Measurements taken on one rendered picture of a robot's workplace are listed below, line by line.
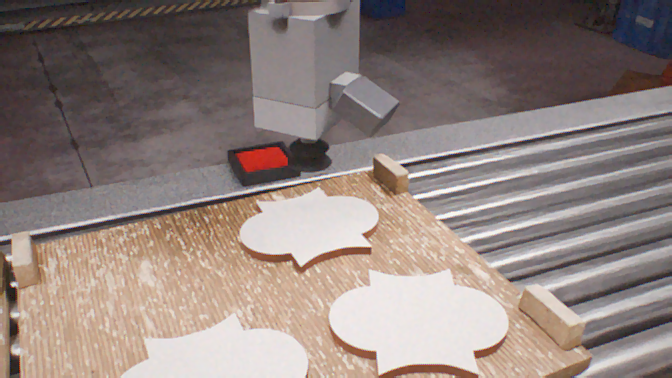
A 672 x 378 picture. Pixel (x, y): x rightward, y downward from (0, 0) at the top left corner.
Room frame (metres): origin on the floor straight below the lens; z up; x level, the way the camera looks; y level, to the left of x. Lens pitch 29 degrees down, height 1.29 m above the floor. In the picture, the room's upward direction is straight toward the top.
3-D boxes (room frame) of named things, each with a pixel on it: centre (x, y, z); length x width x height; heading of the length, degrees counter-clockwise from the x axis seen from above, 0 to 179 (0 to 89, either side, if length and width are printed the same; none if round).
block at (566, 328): (0.39, -0.18, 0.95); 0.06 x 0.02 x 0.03; 25
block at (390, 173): (0.63, -0.06, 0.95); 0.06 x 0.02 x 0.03; 25
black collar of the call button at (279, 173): (0.71, 0.09, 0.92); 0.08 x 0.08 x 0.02; 22
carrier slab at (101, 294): (0.43, 0.06, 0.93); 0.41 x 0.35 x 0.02; 115
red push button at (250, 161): (0.71, 0.09, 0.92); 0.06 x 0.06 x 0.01; 22
